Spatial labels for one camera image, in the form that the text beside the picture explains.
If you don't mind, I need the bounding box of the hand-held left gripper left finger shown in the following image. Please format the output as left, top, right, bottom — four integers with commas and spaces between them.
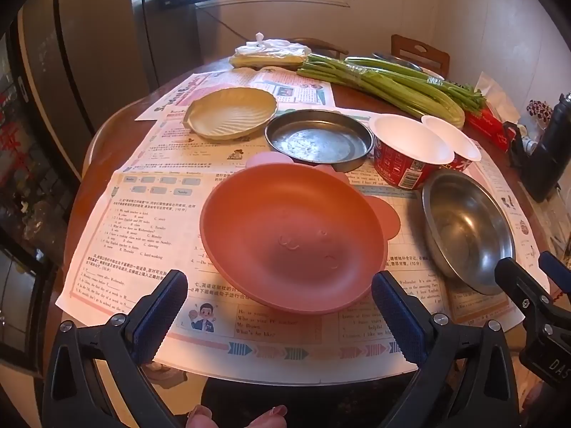
42, 270, 190, 428

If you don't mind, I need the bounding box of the large red paper bowl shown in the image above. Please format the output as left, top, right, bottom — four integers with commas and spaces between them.
368, 113, 456, 189

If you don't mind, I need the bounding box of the wooden chair with cutout back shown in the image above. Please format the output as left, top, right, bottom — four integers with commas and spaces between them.
391, 34, 450, 78

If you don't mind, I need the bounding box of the leafy celery bundle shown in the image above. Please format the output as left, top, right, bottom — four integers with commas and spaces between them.
345, 56, 487, 114

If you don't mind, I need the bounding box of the person's left hand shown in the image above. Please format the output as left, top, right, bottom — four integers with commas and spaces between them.
186, 403, 288, 428

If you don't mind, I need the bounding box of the black thermos bottle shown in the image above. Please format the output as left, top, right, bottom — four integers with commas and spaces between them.
520, 92, 571, 203

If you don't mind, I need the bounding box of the stainless steel bowl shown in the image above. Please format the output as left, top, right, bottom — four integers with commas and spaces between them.
421, 169, 517, 296

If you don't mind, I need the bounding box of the dark glass cabinet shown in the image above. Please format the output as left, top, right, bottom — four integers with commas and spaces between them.
0, 9, 81, 366

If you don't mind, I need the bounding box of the red tissue box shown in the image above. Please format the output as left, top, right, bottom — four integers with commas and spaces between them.
464, 71, 520, 152

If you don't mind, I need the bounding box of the pink bear-shaped plate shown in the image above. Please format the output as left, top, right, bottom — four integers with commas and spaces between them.
198, 152, 402, 317

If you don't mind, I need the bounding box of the steel basin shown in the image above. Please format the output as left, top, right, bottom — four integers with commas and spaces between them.
372, 51, 422, 72

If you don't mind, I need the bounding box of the dark clothing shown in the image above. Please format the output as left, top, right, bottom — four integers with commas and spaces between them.
201, 372, 429, 428

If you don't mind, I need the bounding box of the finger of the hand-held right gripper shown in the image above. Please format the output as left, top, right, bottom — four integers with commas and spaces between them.
494, 256, 554, 322
538, 252, 571, 286

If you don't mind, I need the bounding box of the grey refrigerator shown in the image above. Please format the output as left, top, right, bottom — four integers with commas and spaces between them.
18, 0, 161, 179

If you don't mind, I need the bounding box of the small red paper bowl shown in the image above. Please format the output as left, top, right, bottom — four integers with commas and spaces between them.
420, 115, 482, 172

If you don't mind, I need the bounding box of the shallow round metal pan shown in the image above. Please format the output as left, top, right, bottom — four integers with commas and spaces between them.
264, 109, 374, 172

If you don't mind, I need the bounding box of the black wall cable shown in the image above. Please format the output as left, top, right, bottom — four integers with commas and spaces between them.
213, 17, 253, 41

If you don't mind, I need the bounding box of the black clip holder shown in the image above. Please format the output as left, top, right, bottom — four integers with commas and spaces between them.
503, 121, 529, 168

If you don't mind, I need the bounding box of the pale green leaf-shaped plate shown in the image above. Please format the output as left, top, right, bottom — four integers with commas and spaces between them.
183, 88, 278, 141

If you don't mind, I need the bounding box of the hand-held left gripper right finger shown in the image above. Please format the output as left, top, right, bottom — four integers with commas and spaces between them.
371, 271, 520, 428

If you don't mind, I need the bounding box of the white worksheet newspaper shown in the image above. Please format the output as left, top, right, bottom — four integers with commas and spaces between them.
56, 106, 527, 374

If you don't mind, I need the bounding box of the brown spotted pouch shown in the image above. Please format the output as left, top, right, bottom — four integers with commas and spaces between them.
526, 99, 554, 130

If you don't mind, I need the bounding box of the plastic bag of yellow food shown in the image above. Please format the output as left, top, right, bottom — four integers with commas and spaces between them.
229, 32, 312, 71

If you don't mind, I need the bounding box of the thick celery bundle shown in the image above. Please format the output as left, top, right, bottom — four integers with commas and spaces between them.
297, 53, 467, 129

